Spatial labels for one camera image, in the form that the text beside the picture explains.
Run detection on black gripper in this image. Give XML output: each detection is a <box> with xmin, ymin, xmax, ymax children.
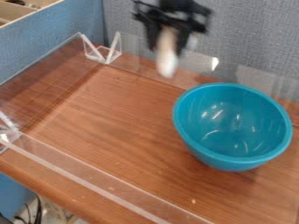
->
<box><xmin>132</xmin><ymin>0</ymin><xmax>212</xmax><ymax>56</ymax></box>

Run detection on white brown-capped toy mushroom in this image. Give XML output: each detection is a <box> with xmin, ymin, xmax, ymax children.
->
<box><xmin>154</xmin><ymin>27</ymin><xmax>178</xmax><ymax>79</ymax></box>

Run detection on blue plastic bowl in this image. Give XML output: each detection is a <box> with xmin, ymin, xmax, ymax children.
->
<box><xmin>172</xmin><ymin>82</ymin><xmax>293</xmax><ymax>172</ymax></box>

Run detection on clear acrylic back barrier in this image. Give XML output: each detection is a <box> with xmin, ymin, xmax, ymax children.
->
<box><xmin>110</xmin><ymin>32</ymin><xmax>299</xmax><ymax>102</ymax></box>

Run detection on clear acrylic barrier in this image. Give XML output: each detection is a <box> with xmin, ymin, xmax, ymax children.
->
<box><xmin>0</xmin><ymin>110</ymin><xmax>212</xmax><ymax>224</ymax></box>
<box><xmin>110</xmin><ymin>32</ymin><xmax>299</xmax><ymax>102</ymax></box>

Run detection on wooden shelf box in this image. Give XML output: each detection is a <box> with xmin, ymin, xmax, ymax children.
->
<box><xmin>0</xmin><ymin>0</ymin><xmax>65</xmax><ymax>29</ymax></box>

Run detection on clear acrylic front barrier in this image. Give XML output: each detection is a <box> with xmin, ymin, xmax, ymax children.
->
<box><xmin>0</xmin><ymin>110</ymin><xmax>212</xmax><ymax>224</ymax></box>

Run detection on clear acrylic corner bracket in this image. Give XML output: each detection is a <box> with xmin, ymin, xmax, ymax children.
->
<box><xmin>80</xmin><ymin>31</ymin><xmax>122</xmax><ymax>65</ymax></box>

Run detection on black cables under table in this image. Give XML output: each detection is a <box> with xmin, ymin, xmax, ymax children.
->
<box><xmin>0</xmin><ymin>194</ymin><xmax>44</xmax><ymax>224</ymax></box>

